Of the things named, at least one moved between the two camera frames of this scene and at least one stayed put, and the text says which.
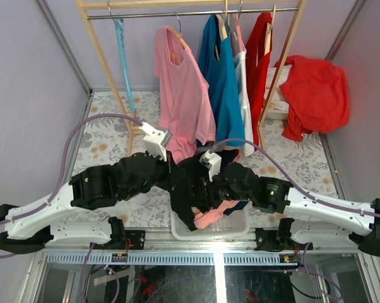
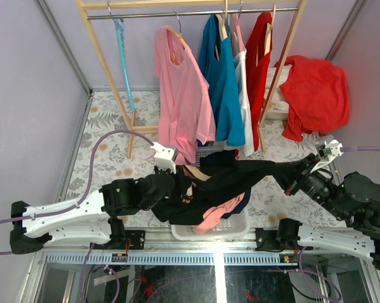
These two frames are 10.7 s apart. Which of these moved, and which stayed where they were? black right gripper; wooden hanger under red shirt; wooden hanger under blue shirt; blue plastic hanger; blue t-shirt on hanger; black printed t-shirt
Moved: black printed t-shirt; black right gripper
Stayed: wooden hanger under blue shirt; blue plastic hanger; blue t-shirt on hanger; wooden hanger under red shirt
